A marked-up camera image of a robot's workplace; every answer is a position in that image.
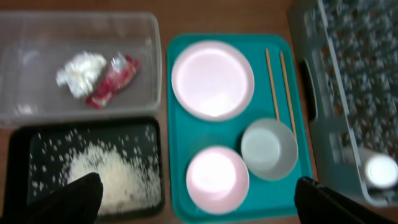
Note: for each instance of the wooden chopstick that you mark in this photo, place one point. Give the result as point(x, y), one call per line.
point(271, 79)
point(287, 92)

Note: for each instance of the red snack wrapper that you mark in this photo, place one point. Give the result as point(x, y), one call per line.
point(122, 70)

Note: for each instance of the grey bowl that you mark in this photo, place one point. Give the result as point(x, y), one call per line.
point(269, 149)

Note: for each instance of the grey dishwasher rack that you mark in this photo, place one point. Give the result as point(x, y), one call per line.
point(347, 52)

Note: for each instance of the teal serving tray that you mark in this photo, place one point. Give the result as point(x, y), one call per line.
point(188, 134)

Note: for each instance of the rice pile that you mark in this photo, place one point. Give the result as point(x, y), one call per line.
point(126, 185)

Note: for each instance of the pink bowl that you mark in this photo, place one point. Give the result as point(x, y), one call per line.
point(217, 180)

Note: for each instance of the large white plate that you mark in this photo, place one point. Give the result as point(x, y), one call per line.
point(212, 80)

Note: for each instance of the white cup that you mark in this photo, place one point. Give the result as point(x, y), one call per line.
point(378, 170)

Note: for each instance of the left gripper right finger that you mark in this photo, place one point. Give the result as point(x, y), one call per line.
point(318, 204)

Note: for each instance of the clear plastic bin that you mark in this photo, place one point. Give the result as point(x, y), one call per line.
point(35, 45)

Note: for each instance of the white tissue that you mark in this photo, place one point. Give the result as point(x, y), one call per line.
point(81, 73)

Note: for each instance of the right wooden chopstick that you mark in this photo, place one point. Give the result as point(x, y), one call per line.
point(287, 92)

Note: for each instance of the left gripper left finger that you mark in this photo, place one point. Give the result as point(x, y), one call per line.
point(78, 202)

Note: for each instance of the left wooden chopstick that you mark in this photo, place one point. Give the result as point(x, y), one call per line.
point(271, 79)

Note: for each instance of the black plastic tray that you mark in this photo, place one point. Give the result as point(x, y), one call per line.
point(18, 149)

